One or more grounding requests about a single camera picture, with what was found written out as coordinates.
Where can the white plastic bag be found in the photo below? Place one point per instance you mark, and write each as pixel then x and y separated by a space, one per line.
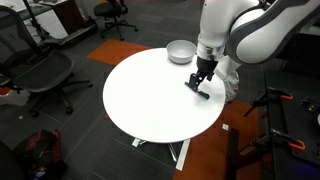
pixel 231 83

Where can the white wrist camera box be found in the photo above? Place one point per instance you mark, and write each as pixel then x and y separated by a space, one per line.
pixel 225 66

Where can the white bowl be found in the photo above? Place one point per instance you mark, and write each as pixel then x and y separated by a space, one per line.
pixel 181 51

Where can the orange handled clamp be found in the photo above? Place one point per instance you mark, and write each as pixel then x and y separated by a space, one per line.
pixel 292 142
pixel 268 95

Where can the orange handled clamp lower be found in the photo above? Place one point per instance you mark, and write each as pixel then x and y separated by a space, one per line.
pixel 292 142

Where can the black electric scooter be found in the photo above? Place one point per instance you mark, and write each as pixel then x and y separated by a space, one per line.
pixel 57 22

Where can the green marker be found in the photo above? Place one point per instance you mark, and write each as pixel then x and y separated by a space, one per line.
pixel 198 92

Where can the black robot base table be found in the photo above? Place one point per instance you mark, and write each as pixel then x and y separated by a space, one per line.
pixel 297 118

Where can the black mesh office chair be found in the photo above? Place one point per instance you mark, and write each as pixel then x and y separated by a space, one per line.
pixel 25 66

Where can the red black backpack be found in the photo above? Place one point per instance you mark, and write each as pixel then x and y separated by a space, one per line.
pixel 40 156

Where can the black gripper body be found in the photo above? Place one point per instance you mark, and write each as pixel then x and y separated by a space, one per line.
pixel 205 68

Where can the black office chair far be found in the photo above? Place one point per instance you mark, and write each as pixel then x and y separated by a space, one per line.
pixel 110 10

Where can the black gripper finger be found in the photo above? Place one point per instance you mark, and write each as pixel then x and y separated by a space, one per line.
pixel 198 80
pixel 192 81

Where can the orange handled clamp upper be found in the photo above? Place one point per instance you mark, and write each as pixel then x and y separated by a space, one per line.
pixel 268 95

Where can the round white table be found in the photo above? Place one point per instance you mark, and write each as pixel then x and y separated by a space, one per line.
pixel 146 97

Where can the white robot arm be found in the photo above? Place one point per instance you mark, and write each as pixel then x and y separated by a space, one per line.
pixel 236 32

